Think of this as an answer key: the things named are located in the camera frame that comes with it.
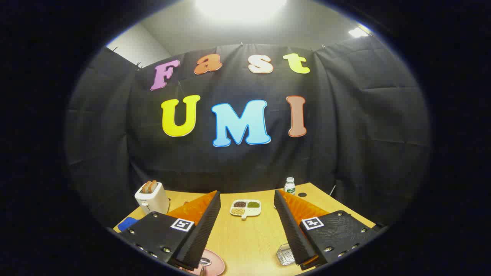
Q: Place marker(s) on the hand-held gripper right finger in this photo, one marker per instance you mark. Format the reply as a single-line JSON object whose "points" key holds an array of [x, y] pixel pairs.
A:
{"points": [[291, 230]]}

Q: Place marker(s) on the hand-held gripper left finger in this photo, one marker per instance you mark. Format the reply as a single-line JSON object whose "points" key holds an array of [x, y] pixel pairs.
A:
{"points": [[203, 234]]}

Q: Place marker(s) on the pink plate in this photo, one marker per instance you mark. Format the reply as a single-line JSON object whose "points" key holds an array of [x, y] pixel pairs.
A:
{"points": [[215, 264]]}

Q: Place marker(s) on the white bottle with green label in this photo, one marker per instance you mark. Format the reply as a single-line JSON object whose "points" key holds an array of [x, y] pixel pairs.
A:
{"points": [[290, 188]]}

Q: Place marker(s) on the white divided dish of beans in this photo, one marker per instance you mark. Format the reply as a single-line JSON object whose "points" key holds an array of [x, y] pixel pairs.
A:
{"points": [[245, 208]]}

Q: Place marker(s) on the white toaster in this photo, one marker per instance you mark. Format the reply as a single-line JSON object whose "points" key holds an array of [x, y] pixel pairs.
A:
{"points": [[153, 201]]}

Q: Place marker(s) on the toast slice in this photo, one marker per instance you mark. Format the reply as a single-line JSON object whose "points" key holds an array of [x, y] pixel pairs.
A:
{"points": [[145, 187], [153, 186]]}

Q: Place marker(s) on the blue cloth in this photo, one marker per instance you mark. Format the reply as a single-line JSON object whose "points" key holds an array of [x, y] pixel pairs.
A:
{"points": [[126, 223]]}

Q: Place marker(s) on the small ceiling light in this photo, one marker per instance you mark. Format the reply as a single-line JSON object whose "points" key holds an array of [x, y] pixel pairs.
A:
{"points": [[358, 32]]}

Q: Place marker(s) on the large ceiling light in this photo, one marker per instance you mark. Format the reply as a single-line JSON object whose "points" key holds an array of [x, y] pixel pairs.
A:
{"points": [[239, 7]]}

